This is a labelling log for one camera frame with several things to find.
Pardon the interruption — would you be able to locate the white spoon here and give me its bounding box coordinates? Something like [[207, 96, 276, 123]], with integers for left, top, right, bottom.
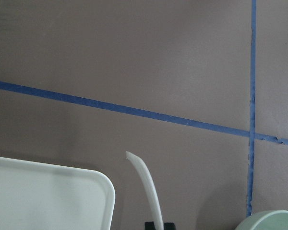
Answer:
[[126, 151, 165, 230]]

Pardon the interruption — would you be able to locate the mint green bowl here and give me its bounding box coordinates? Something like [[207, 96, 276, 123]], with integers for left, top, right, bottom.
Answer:
[[236, 210, 288, 230]]

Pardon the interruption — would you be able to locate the cream bear tray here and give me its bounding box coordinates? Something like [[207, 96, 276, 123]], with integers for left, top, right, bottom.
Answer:
[[0, 157, 115, 230]]

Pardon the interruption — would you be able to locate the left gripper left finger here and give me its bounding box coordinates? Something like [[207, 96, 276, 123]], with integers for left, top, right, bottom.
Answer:
[[144, 221, 156, 230]]

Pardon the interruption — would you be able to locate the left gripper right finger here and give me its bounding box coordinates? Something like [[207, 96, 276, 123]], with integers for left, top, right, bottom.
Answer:
[[163, 218, 175, 230]]

